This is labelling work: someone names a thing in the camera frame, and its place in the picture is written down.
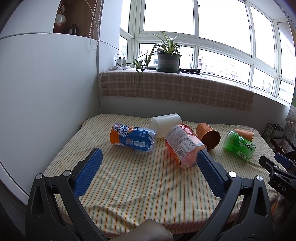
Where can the checkered windowsill cloth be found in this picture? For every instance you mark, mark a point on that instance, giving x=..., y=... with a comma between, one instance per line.
x=176, y=87

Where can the white cabinet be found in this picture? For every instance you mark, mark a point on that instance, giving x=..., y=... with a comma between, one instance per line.
x=48, y=88

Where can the white plastic cup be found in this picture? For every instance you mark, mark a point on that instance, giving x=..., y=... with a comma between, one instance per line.
x=162, y=124

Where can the striped table cloth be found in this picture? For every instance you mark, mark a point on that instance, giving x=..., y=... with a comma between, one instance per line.
x=132, y=186

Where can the white charger with cable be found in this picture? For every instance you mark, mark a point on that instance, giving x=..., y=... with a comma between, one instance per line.
x=120, y=62

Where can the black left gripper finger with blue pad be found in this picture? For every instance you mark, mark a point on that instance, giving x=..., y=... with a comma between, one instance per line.
x=284, y=161

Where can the small hanging plant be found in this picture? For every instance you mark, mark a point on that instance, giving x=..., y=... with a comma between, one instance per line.
x=141, y=65

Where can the cardboard box with items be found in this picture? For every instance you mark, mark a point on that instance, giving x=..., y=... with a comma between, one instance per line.
x=283, y=146

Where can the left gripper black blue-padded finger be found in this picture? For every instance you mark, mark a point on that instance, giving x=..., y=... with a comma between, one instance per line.
x=54, y=211
x=243, y=212

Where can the blue orange drink bottle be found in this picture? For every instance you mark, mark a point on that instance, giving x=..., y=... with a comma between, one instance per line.
x=133, y=137

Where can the black object on windowsill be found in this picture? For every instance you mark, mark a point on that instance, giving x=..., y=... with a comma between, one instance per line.
x=191, y=71

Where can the green paper bag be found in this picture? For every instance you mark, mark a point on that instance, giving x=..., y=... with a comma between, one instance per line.
x=272, y=131

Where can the green tea bottle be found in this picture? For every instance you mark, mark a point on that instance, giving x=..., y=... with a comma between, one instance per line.
x=239, y=145

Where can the orange paper cup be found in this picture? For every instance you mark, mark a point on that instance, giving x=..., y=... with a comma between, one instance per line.
x=245, y=134

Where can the potted spider plant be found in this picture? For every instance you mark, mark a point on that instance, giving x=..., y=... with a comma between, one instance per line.
x=168, y=54

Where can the red orange drink bottle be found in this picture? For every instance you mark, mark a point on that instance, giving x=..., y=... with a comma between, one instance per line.
x=183, y=143

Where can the ceramic vase on shelf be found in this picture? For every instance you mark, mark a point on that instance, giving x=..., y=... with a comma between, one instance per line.
x=60, y=20

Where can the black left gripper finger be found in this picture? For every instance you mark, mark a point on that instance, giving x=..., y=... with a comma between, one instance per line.
x=269, y=166

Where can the white lace cloth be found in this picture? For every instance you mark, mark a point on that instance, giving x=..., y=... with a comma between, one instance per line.
x=290, y=125

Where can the brown paper cup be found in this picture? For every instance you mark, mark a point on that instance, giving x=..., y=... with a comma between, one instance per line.
x=208, y=136

